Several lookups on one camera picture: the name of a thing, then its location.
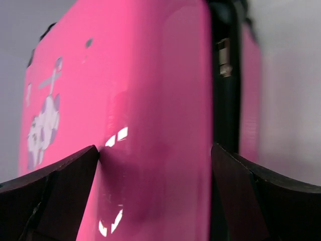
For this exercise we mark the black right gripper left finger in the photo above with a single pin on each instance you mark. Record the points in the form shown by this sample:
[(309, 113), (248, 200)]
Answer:
[(49, 203)]

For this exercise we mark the pink hard-shell suitcase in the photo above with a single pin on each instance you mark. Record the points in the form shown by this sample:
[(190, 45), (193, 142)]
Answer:
[(152, 85)]

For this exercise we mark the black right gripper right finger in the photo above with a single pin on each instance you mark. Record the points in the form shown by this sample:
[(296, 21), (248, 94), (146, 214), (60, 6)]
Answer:
[(260, 204)]

